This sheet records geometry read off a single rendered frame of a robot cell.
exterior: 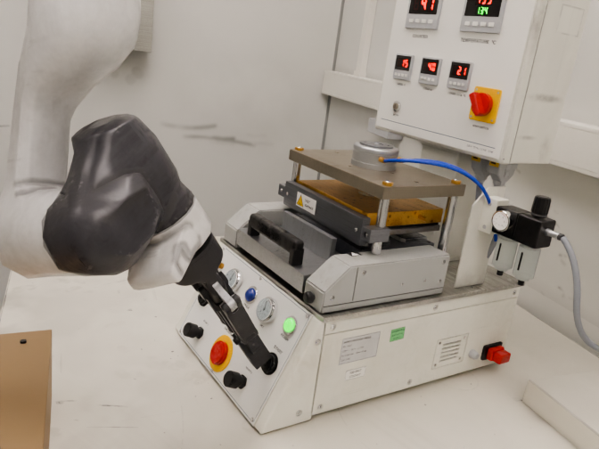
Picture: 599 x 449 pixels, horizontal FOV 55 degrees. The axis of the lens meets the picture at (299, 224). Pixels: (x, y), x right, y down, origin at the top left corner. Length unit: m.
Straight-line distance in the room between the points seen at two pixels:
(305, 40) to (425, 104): 1.47
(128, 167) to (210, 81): 1.82
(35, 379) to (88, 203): 0.27
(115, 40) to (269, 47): 1.86
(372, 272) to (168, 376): 0.38
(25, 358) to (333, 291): 0.42
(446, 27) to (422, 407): 0.66
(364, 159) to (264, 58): 1.54
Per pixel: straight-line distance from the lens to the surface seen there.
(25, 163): 0.70
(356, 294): 0.86
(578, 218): 1.44
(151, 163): 0.65
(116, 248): 0.60
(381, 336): 0.93
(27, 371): 0.80
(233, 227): 1.06
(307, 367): 0.86
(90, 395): 0.96
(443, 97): 1.09
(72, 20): 0.64
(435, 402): 1.05
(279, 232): 0.91
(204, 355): 1.03
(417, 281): 0.94
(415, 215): 0.98
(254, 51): 2.47
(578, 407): 1.08
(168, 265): 0.66
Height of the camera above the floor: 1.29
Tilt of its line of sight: 17 degrees down
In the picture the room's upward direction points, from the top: 8 degrees clockwise
